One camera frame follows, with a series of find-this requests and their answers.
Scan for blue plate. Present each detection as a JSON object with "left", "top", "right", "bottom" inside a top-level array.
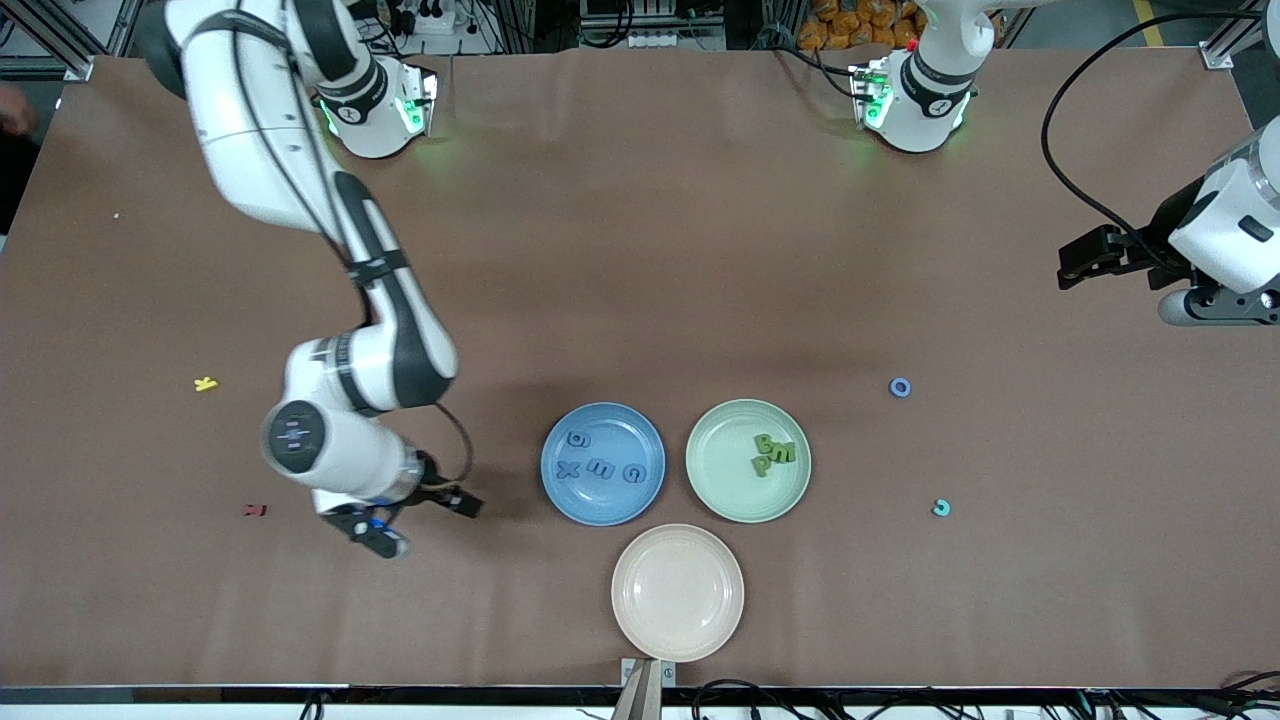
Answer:
[{"left": 540, "top": 402, "right": 667, "bottom": 527}]

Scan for beige plate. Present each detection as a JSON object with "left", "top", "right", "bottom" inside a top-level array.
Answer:
[{"left": 611, "top": 523, "right": 746, "bottom": 663}]

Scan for light green plate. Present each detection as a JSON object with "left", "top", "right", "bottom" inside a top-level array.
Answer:
[{"left": 685, "top": 398, "right": 813, "bottom": 524}]

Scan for brown table cover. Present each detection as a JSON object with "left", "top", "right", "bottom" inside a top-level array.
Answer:
[{"left": 0, "top": 45, "right": 1280, "bottom": 691}]

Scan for orange bags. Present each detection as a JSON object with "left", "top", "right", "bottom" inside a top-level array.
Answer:
[{"left": 797, "top": 0, "right": 923, "bottom": 51}]

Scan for long white power strip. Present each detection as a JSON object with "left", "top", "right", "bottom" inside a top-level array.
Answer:
[{"left": 625, "top": 28, "right": 726, "bottom": 49}]

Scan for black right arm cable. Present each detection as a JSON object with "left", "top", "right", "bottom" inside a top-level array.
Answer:
[{"left": 435, "top": 403, "right": 474, "bottom": 487}]

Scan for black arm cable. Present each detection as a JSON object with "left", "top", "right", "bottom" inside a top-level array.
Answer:
[
  {"left": 435, "top": 403, "right": 474, "bottom": 487},
  {"left": 1041, "top": 10, "right": 1263, "bottom": 263}
]

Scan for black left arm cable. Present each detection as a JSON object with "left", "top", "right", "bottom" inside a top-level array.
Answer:
[{"left": 1041, "top": 10, "right": 1263, "bottom": 263}]

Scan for aluminium frame profile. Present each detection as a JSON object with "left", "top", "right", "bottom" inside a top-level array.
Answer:
[
  {"left": 1200, "top": 0, "right": 1280, "bottom": 71},
  {"left": 0, "top": 0, "right": 141, "bottom": 83}
]

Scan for black table edge rail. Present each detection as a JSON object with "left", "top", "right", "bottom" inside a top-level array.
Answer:
[{"left": 0, "top": 684, "right": 1280, "bottom": 720}]

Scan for metal bracket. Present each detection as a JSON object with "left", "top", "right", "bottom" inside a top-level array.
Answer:
[{"left": 620, "top": 657, "right": 678, "bottom": 720}]

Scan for black looped cable under table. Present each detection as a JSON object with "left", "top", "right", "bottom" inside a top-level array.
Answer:
[{"left": 690, "top": 679, "right": 801, "bottom": 720}]

